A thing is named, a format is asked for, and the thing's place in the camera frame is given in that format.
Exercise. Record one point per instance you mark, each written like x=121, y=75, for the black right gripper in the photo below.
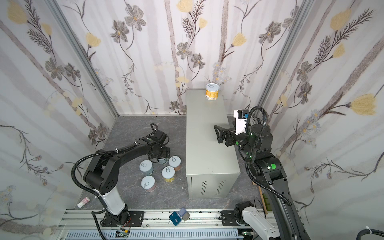
x=229, y=138

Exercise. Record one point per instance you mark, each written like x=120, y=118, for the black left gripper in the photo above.
x=162, y=152

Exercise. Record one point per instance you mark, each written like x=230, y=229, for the light blue labelled can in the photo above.
x=163, y=161

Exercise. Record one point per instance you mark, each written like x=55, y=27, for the yellow can with silver lid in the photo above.
x=168, y=174

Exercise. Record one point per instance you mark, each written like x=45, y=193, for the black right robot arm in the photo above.
x=267, y=171

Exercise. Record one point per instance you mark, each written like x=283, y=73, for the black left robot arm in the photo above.
x=102, y=173

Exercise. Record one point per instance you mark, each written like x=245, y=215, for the grey metal cabinet counter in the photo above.
x=211, y=168

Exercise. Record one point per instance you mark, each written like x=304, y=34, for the brown labelled can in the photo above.
x=175, y=162

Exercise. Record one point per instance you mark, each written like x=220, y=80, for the pink labelled can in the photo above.
x=148, y=183

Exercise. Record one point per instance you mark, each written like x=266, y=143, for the small blue grey device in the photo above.
x=177, y=217

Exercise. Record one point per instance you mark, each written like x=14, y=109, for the small white pink tube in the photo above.
x=83, y=202

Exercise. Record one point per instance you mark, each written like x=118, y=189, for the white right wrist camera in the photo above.
x=241, y=120

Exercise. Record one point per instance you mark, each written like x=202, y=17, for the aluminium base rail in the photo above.
x=202, y=224

